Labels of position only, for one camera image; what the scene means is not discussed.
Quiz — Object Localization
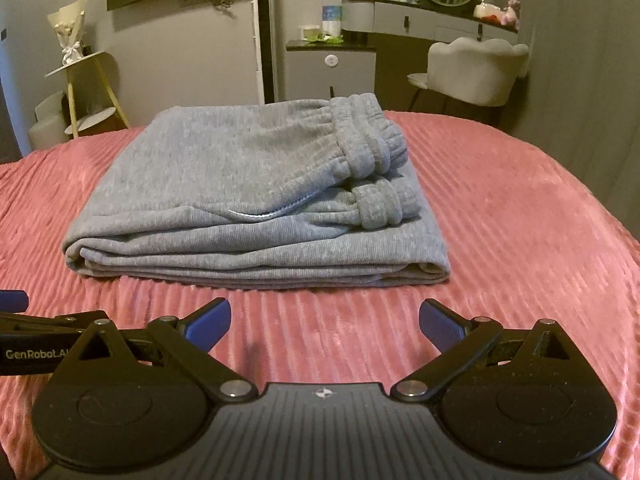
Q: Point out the grey fleece pants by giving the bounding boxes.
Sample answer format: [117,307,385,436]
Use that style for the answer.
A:
[63,93,451,289]

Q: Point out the pink ribbed bedspread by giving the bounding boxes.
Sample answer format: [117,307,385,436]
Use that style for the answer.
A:
[1,112,639,479]

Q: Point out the yellow legged side table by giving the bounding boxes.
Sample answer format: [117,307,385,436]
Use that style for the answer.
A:
[44,50,130,139]

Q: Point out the white plush chair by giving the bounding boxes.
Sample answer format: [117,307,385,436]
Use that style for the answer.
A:
[407,37,529,110]

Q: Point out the wrapped flower bouquet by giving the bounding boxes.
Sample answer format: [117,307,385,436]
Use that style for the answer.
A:
[47,0,88,66]

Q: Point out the grey drawer cabinet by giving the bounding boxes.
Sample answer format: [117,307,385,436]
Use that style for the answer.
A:
[284,40,376,100]

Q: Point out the pink plush toy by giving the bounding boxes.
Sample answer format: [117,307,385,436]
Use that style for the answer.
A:
[500,0,521,30]

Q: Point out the grey vanity desk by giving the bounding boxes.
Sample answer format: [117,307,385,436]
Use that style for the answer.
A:
[341,0,518,44]

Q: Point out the grey curtain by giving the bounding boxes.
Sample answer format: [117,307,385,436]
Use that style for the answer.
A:
[500,0,639,235]

